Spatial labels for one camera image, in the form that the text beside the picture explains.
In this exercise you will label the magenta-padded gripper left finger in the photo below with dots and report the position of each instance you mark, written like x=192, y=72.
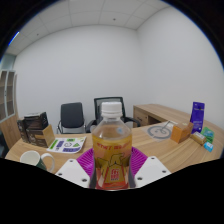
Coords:
x=72, y=170

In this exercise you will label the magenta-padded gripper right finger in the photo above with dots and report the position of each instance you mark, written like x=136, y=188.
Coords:
x=151, y=168

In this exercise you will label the clear bottle with amber drink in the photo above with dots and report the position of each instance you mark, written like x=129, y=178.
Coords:
x=111, y=140

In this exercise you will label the white sheet with coloured stickers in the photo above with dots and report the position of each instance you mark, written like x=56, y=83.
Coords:
x=66, y=144

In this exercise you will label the white mug with green band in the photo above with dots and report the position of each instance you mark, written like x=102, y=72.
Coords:
x=31, y=158

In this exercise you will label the brown cardboard box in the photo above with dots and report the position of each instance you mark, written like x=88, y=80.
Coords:
x=43, y=137

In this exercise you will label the orange cardboard box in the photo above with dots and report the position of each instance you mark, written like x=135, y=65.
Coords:
x=181, y=132

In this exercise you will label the black padded visitor chair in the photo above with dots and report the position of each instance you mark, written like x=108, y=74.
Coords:
x=71, y=116

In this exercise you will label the small tan box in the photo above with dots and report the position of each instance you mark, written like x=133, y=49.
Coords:
x=198, y=137

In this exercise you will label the wooden side desk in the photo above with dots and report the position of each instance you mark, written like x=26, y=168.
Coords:
x=156, y=111

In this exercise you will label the small blue box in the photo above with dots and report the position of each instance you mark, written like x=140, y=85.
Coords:
x=208, y=146

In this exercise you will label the dark printed carton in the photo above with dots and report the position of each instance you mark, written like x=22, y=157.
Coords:
x=33, y=121

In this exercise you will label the green flat packet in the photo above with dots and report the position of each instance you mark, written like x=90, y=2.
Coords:
x=208, y=134

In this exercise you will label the purple standing pouch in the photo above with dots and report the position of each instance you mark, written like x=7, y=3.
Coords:
x=197, y=116

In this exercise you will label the black mesh office chair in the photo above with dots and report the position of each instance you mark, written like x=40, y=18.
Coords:
x=108, y=101

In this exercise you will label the wooden shelf unit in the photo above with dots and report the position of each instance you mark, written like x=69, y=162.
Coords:
x=7, y=106

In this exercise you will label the ceiling light strip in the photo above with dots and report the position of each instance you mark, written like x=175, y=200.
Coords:
x=13, y=38

